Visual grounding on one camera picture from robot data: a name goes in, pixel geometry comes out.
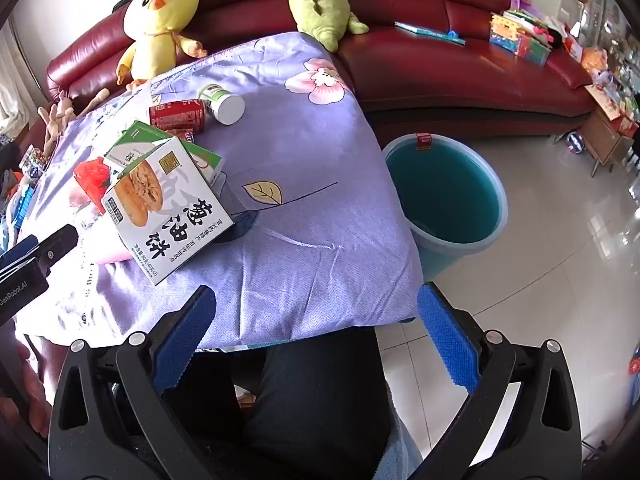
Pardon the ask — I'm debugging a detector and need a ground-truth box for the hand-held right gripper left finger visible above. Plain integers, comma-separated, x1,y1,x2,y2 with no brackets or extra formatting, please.
47,285,236,480

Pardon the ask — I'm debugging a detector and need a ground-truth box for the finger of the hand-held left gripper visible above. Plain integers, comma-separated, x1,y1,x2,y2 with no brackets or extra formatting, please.
35,224,79,275
0,235,41,272

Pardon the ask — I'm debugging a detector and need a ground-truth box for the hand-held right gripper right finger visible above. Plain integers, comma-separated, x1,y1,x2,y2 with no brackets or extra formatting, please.
417,282,583,480

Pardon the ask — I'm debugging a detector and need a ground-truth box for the white paper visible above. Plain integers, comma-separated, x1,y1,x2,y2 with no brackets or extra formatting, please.
101,136,234,287

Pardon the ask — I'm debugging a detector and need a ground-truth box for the blue plastic bin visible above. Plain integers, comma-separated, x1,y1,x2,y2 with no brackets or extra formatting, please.
381,132,509,281

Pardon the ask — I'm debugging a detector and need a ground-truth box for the red soda can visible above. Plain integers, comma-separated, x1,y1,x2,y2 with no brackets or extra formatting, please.
149,100,207,133

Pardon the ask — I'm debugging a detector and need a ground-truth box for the person's left hand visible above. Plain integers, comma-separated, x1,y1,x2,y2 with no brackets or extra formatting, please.
0,332,53,441

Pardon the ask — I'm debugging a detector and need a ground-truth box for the blue denim cloth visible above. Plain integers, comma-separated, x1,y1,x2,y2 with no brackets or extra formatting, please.
375,400,426,480

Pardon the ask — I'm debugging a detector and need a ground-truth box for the beige plush toy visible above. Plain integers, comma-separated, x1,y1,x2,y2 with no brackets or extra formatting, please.
37,87,111,156

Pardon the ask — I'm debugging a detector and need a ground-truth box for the green and white carton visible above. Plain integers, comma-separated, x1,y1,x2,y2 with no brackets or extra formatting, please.
103,120,224,186

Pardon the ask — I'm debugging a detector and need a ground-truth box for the person's black trouser leg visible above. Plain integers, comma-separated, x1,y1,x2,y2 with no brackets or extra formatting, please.
190,327,396,480

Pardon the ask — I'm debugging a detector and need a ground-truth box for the purple floral cloth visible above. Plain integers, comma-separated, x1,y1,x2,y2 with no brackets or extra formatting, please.
17,31,423,356

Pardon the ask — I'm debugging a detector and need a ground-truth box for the yellow chick plush toy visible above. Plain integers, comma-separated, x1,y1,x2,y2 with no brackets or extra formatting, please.
116,0,208,86

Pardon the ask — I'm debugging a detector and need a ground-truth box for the wooden cabinet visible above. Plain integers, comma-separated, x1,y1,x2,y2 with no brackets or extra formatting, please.
580,85,640,178

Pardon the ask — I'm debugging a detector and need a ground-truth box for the blue book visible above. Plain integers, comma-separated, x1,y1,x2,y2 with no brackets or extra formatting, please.
394,21,466,46

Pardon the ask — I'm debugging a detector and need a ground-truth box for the orange stuffed toy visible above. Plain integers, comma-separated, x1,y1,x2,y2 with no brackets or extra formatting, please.
582,47,608,76

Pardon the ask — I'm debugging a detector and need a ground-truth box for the red leather sofa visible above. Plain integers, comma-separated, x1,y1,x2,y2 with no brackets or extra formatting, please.
46,0,608,161

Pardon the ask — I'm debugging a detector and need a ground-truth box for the green dinosaur plush toy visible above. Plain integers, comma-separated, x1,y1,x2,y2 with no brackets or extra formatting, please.
281,0,370,53

